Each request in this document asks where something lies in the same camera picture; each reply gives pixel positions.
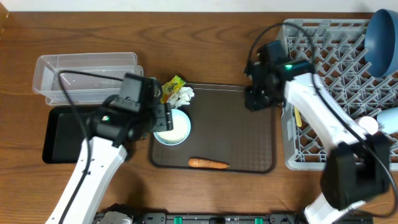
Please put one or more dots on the pink cup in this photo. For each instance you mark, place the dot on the pink cup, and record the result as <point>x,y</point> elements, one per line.
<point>368,123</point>

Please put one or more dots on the yellow green snack wrapper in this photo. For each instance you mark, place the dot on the yellow green snack wrapper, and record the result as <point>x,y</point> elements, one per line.
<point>172,87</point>

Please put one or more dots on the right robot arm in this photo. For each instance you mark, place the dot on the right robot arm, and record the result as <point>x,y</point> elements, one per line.
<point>357,166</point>

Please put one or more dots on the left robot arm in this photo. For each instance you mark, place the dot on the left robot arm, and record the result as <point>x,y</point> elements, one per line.
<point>84,192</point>

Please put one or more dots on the grey dishwasher rack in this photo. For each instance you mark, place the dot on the grey dishwasher rack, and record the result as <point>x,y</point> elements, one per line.
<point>339,51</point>

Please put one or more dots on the light blue cup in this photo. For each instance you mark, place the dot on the light blue cup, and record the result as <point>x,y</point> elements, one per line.
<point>388,120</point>

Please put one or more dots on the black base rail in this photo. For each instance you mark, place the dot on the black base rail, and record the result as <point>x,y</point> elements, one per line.
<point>118,213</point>

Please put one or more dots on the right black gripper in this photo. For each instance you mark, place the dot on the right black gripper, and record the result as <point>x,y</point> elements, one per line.
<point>257,104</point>

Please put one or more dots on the dark blue plate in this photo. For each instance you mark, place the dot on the dark blue plate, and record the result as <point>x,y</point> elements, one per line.
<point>381,42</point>

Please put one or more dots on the yellow plastic spoon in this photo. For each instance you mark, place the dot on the yellow plastic spoon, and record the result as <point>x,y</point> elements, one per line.
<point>298,119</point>

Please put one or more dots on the brown serving tray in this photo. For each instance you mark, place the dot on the brown serving tray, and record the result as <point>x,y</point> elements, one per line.
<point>223,130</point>

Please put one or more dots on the light blue rice bowl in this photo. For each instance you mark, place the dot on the light blue rice bowl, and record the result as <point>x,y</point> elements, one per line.
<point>181,129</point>

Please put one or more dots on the orange carrot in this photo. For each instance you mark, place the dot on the orange carrot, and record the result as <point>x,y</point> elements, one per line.
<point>205,163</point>

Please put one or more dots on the black plastic tray bin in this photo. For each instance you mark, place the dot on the black plastic tray bin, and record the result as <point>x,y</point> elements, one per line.
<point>62,140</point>

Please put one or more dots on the crumpled white tissue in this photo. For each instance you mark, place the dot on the crumpled white tissue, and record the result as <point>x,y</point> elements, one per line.
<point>181,98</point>

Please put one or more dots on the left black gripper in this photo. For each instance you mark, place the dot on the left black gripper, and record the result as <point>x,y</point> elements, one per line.
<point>163,117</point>

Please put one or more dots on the clear plastic bin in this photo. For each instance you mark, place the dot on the clear plastic bin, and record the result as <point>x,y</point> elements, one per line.
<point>83,90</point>

